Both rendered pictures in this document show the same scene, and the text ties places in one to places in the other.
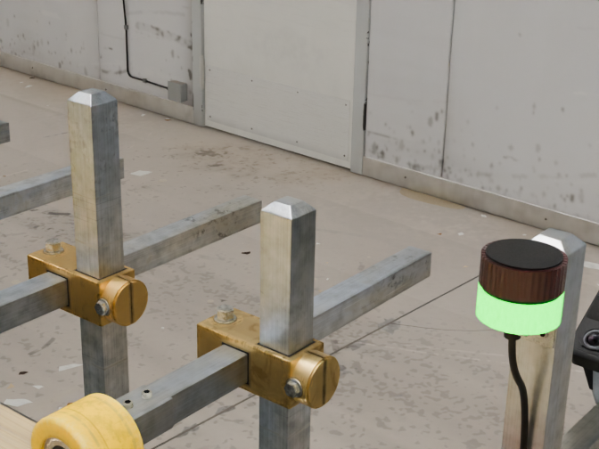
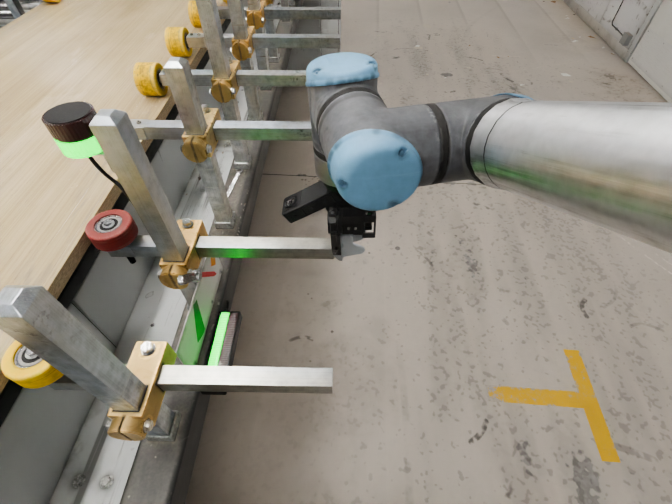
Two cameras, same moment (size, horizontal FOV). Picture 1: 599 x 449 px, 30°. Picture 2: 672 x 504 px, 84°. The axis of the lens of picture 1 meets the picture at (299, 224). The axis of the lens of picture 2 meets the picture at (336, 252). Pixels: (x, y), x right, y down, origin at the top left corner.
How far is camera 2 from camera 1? 1.02 m
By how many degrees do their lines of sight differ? 50
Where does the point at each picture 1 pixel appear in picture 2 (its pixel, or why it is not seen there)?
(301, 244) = (176, 83)
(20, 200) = (281, 42)
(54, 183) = (299, 39)
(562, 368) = (133, 186)
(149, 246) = (262, 75)
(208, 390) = (166, 133)
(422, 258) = not seen: hidden behind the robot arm
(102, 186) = (207, 34)
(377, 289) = (287, 131)
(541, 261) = (56, 118)
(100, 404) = not seen: hidden behind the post
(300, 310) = (187, 116)
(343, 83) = not seen: outside the picture
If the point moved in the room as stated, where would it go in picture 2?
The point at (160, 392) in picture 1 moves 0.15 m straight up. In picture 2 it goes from (144, 124) to (112, 49)
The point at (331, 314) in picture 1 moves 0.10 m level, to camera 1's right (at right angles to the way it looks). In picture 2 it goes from (249, 131) to (273, 152)
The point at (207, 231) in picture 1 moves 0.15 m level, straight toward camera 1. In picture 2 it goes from (300, 79) to (251, 98)
